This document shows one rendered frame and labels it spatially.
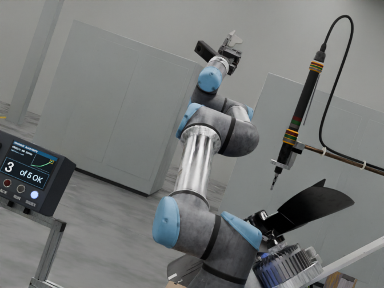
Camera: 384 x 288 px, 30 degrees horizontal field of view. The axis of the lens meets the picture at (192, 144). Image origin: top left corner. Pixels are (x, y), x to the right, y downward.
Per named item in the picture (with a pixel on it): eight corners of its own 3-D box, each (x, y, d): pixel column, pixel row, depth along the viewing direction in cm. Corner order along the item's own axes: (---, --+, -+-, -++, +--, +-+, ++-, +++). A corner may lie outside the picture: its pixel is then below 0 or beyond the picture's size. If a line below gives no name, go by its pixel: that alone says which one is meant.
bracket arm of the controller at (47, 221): (63, 231, 225) (67, 222, 224) (59, 232, 222) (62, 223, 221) (1, 204, 231) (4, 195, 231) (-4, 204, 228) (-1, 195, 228)
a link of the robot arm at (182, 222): (218, 239, 169) (237, 109, 212) (159, 218, 167) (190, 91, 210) (200, 270, 176) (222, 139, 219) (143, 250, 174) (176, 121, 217)
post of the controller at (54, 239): (46, 280, 226) (66, 222, 224) (42, 282, 223) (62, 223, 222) (38, 276, 227) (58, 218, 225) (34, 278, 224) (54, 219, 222)
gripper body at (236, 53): (236, 68, 263) (228, 80, 252) (214, 59, 263) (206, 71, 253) (243, 51, 259) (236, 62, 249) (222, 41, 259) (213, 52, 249)
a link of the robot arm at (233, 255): (252, 283, 173) (272, 231, 173) (200, 264, 171) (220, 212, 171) (243, 272, 184) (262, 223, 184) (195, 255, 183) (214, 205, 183)
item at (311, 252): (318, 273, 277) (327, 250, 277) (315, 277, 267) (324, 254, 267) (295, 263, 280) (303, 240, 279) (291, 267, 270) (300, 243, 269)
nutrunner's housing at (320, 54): (279, 174, 243) (327, 46, 240) (284, 176, 240) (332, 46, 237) (270, 170, 242) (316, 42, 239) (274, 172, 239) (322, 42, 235)
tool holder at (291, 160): (289, 168, 246) (299, 142, 245) (298, 173, 239) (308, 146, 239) (266, 161, 243) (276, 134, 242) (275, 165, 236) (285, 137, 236)
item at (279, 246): (256, 260, 259) (254, 255, 259) (290, 242, 256) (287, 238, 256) (248, 266, 245) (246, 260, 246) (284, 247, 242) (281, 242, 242)
